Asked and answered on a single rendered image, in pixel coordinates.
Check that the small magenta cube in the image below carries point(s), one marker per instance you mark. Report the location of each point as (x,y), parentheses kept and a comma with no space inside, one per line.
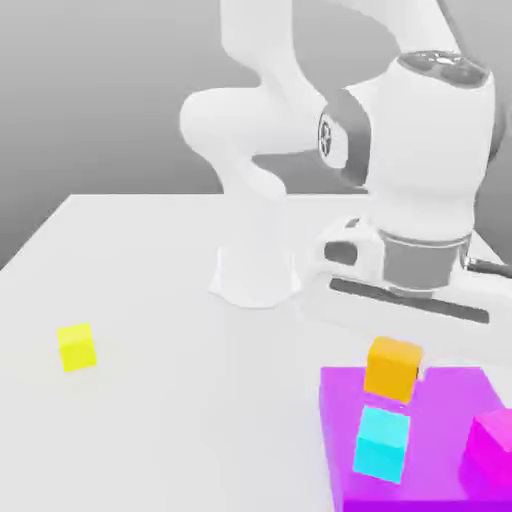
(490,448)

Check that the small yellow cube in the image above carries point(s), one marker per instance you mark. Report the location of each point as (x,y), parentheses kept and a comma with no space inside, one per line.
(76,347)

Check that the large purple box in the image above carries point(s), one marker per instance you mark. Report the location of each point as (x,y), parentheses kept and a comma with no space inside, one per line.
(436,440)

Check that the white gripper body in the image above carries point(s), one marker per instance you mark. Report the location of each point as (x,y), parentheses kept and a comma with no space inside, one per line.
(400,316)

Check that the small cyan cube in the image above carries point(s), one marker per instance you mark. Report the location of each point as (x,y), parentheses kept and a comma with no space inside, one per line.
(382,444)

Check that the small orange cube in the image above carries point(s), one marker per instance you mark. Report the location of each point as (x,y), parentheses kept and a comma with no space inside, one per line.
(390,370)

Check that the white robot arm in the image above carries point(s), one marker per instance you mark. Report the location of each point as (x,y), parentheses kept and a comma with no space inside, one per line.
(424,160)

